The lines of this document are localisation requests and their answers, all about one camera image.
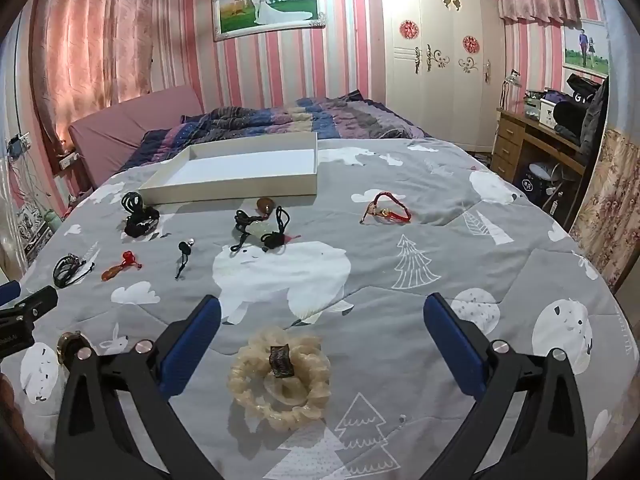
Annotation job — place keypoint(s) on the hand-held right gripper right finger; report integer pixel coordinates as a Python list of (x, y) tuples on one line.
[(455, 352)]

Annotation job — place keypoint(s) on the wooden desk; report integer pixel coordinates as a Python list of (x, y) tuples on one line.
[(515, 135)]

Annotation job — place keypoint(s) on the green bottle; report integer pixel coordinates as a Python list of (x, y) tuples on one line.
[(51, 221)]

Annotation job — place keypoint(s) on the black hair claw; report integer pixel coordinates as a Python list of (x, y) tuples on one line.
[(133, 202)]

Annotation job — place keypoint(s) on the framed couple wall picture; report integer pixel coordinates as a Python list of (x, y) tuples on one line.
[(585, 50)]

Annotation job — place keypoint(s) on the desk lamp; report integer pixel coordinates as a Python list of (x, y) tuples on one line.
[(511, 85)]

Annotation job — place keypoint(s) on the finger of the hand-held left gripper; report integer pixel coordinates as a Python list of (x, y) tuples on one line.
[(35, 302), (9, 293)]

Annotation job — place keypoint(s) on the white shallow tray box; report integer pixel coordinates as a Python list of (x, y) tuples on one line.
[(240, 172)]

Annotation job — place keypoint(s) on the grey printed blanket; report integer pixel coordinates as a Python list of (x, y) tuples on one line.
[(400, 310)]

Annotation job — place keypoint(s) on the brown oval pendant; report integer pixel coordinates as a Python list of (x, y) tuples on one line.
[(265, 205)]

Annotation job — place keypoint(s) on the white wardrobe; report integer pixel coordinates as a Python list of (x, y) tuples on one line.
[(440, 60)]

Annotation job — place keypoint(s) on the pink mattress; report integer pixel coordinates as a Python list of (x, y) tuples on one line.
[(115, 125)]

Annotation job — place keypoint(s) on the cream lace scrunchie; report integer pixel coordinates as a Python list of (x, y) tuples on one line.
[(260, 355)]

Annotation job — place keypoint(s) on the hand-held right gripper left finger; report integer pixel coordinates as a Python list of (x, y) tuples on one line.
[(192, 347)]

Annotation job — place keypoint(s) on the striped purple quilt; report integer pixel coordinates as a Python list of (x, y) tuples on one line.
[(280, 117)]

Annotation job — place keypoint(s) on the black scrunchie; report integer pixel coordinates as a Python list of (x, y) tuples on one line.
[(140, 226)]

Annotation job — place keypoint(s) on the floral cloth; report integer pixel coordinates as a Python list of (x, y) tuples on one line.
[(610, 200)]

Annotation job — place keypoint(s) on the dark bin with white bag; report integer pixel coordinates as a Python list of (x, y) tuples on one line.
[(535, 180)]

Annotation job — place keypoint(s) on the framed wedding wall picture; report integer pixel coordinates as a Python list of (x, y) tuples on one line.
[(270, 7)]

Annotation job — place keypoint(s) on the white power strip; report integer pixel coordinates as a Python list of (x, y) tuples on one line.
[(69, 161)]

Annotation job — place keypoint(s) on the black white floral box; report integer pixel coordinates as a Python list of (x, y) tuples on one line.
[(32, 230)]

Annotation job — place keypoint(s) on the black bag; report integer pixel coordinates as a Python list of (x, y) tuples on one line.
[(575, 110)]

